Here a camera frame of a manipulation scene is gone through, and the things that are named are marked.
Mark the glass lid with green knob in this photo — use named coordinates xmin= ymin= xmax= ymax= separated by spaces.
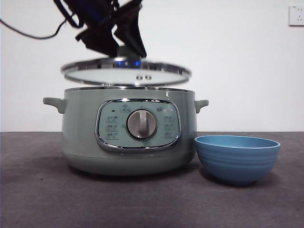
xmin=60 ymin=46 xmax=192 ymax=87

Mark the pale green electric steamer pot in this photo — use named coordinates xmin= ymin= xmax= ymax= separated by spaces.
xmin=42 ymin=86 xmax=209 ymax=177

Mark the blue ribbed bowl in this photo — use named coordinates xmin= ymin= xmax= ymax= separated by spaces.
xmin=194 ymin=135 xmax=281 ymax=186

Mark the black cable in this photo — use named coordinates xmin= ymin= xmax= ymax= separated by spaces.
xmin=0 ymin=18 xmax=67 ymax=40

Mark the white wall socket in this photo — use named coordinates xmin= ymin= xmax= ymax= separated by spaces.
xmin=288 ymin=5 xmax=304 ymax=27

